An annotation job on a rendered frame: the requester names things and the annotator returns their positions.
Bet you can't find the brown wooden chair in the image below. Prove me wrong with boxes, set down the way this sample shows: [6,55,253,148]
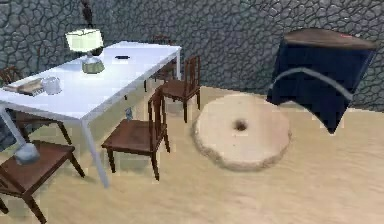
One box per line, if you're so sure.
[155,54,203,124]
[100,87,171,182]
[0,64,73,146]
[0,139,86,224]

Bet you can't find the white table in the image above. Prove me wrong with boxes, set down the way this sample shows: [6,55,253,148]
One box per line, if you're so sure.
[0,40,183,189]

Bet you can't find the pale green table lamp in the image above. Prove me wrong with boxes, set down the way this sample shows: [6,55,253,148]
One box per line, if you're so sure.
[64,28,106,75]

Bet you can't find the dark blue cupboard brown top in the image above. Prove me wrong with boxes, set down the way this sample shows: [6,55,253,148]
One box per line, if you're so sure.
[266,27,378,135]

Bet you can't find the beige book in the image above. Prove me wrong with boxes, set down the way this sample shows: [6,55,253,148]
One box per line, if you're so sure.
[1,77,45,97]

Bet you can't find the grey blue round lump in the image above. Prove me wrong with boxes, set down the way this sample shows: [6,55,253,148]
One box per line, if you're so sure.
[13,142,41,166]

